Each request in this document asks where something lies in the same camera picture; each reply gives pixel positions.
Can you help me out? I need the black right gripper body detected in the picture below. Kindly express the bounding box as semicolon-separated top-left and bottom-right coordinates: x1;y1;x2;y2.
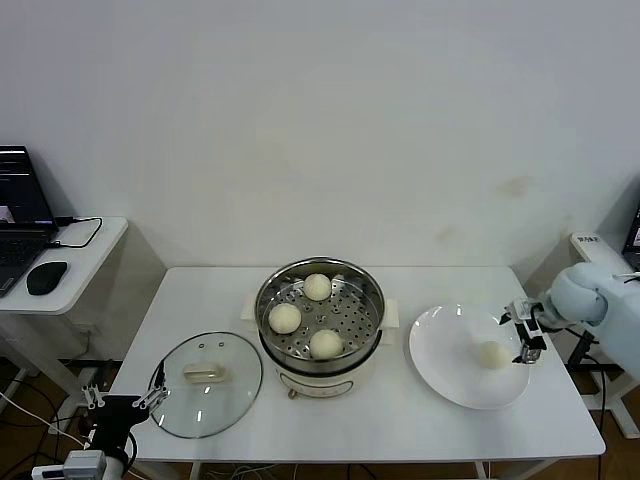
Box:
519;317;547;352

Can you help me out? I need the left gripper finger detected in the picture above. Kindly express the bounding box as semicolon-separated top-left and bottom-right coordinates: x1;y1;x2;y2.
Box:
81;383;105;409
133;362;169;409

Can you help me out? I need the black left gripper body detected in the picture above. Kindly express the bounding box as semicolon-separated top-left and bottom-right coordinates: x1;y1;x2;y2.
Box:
92;395;150;451

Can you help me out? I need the white steamed baozi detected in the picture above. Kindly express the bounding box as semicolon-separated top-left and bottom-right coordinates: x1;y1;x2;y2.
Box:
309;329;345;361
268;303;303;335
303;273;332;303
478;340;513;371

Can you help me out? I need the round glass pot lid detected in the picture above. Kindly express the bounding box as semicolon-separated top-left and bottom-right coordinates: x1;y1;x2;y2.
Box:
147;331;264;440

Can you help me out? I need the perforated steel steamer basket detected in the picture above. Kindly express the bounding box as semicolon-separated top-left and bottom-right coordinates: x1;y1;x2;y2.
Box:
253;256;387;374

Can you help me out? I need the white round plate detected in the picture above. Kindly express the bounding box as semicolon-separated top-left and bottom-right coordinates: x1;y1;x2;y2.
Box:
408;303;531;411

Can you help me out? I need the black computer mouse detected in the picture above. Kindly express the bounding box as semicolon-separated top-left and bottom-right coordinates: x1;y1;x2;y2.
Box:
25;261;68;296

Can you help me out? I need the dark laptop with lit screen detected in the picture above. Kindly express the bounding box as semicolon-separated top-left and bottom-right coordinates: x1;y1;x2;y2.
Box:
622;202;640;269

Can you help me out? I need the cream electric cooker base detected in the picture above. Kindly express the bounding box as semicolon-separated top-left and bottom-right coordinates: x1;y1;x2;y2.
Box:
241;294;403;401

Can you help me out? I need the black open laptop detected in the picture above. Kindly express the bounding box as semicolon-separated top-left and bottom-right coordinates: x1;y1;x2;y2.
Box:
0;145;60;300

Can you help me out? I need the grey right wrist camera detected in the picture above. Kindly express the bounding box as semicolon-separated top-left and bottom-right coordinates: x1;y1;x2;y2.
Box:
505;298;545;322

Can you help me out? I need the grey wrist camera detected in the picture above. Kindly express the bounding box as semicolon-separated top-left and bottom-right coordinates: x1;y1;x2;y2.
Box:
505;298;545;322
32;449;109;480

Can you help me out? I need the black power cable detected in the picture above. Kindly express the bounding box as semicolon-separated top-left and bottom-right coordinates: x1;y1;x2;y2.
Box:
567;329;609;431

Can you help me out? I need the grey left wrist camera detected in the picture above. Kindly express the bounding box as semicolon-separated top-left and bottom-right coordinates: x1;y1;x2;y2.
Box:
32;449;109;480

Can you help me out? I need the black laptop cable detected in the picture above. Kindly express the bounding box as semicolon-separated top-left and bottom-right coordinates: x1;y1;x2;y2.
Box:
49;215;104;250

